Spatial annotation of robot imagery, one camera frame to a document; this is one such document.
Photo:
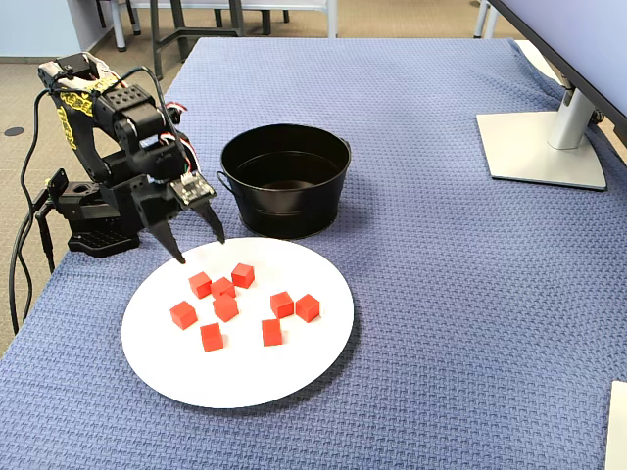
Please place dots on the computer monitor screen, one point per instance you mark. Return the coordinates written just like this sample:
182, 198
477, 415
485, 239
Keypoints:
578, 39

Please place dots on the white round plate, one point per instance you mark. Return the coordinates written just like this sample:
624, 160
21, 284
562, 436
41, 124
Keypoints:
245, 377

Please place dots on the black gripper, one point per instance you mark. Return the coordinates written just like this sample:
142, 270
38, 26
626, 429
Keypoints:
156, 208

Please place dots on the black chair legs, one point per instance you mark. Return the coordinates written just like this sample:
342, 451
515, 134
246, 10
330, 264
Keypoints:
136, 24
266, 24

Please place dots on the blue woven tablecloth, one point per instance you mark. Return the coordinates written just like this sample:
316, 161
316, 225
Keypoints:
441, 294

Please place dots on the silver monitor stand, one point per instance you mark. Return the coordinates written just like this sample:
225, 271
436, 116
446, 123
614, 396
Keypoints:
534, 152

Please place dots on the white flat object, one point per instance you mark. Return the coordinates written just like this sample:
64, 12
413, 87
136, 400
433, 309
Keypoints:
618, 431

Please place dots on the red cube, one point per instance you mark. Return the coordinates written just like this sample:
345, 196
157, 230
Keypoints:
281, 304
272, 332
226, 308
200, 284
243, 275
307, 307
183, 314
212, 337
223, 286

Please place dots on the grey table leg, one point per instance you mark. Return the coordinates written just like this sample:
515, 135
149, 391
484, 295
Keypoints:
481, 19

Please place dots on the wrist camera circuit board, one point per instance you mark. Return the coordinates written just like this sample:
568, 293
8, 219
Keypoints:
193, 188

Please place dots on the white table with grey legs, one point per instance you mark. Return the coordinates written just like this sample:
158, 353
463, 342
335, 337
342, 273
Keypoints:
332, 19

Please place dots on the black metal bucket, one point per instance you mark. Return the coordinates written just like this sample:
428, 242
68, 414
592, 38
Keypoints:
289, 215

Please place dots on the black floor outlet cover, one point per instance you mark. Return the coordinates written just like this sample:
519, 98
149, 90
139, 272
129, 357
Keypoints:
14, 131

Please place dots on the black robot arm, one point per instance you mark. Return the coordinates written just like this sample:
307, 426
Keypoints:
130, 112

